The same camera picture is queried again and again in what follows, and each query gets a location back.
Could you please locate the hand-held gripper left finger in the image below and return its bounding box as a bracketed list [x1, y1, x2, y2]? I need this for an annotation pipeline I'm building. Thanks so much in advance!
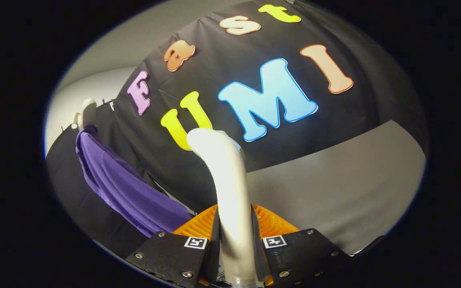
[124, 204, 221, 288]

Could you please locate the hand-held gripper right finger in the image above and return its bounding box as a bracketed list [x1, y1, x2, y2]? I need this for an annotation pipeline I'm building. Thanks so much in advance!
[251, 204, 351, 288]

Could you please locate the purple jacket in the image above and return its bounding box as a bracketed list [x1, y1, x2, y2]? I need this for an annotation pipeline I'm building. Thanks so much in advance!
[75, 125, 194, 238]

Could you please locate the white garment steamer head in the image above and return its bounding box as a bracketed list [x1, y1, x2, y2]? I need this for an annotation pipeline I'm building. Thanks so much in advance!
[186, 128, 260, 286]

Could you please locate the grey cabinet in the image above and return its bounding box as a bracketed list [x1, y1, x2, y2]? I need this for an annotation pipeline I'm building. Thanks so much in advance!
[246, 120, 427, 256]

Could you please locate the black backdrop cloth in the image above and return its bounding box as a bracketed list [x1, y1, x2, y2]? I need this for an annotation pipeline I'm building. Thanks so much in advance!
[46, 0, 429, 258]

